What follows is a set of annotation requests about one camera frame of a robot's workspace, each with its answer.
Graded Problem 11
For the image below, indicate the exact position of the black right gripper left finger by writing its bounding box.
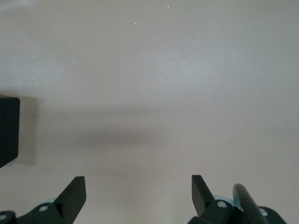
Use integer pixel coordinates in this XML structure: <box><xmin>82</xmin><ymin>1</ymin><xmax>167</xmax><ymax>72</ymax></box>
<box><xmin>16</xmin><ymin>176</ymin><xmax>87</xmax><ymax>224</ymax></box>

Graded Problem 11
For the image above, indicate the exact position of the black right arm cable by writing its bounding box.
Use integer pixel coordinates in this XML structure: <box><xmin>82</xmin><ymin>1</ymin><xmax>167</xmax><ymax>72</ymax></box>
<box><xmin>232</xmin><ymin>183</ymin><xmax>271</xmax><ymax>224</ymax></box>

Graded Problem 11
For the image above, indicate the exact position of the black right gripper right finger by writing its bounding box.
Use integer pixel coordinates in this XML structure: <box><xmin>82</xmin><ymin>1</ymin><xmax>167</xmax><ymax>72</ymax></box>
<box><xmin>188</xmin><ymin>175</ymin><xmax>242</xmax><ymax>224</ymax></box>

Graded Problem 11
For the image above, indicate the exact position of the black rectangular tray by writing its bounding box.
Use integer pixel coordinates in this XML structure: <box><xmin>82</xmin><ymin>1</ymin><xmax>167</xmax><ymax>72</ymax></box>
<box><xmin>0</xmin><ymin>95</ymin><xmax>21</xmax><ymax>169</ymax></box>

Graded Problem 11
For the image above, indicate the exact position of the brown table mat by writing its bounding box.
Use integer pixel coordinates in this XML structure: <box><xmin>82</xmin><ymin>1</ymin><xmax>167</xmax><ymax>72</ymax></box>
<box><xmin>0</xmin><ymin>0</ymin><xmax>299</xmax><ymax>224</ymax></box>

